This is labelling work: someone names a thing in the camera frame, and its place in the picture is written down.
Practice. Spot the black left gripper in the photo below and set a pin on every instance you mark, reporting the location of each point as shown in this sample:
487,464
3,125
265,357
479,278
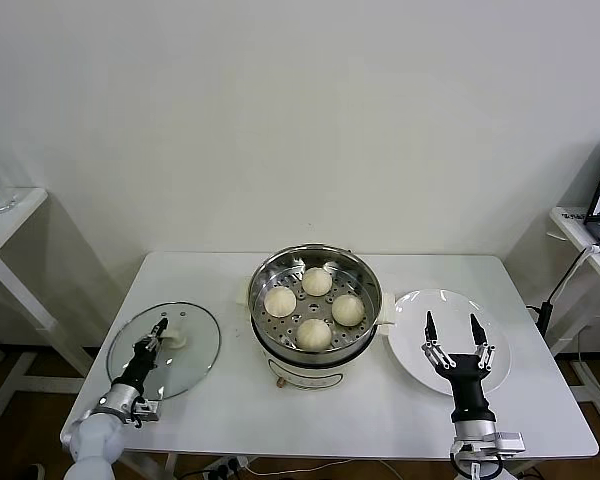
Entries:
140,365

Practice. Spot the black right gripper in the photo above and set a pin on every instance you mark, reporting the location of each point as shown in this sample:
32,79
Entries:
467,380

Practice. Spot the round glass pot lid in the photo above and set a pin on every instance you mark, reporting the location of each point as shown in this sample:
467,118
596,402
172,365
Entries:
195,360

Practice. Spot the white steamed baozi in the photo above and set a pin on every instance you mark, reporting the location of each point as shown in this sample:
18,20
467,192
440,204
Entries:
348,310
280,301
316,281
314,335

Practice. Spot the white round plate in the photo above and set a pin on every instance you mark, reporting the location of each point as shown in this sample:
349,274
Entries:
410,360

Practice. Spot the white power strip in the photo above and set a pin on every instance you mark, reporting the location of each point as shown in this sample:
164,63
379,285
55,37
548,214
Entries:
220,471

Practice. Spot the white electric cooker pot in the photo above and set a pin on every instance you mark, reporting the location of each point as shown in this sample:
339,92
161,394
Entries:
305,375

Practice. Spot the white side table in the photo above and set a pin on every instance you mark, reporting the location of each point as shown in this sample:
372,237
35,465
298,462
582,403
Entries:
10,215

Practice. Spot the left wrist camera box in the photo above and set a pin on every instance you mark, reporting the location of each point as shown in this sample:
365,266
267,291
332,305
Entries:
146,411

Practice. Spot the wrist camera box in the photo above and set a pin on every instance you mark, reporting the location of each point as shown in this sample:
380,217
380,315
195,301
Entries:
146,411
510,442

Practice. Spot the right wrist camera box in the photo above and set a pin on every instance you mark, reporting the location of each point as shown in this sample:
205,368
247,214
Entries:
510,442

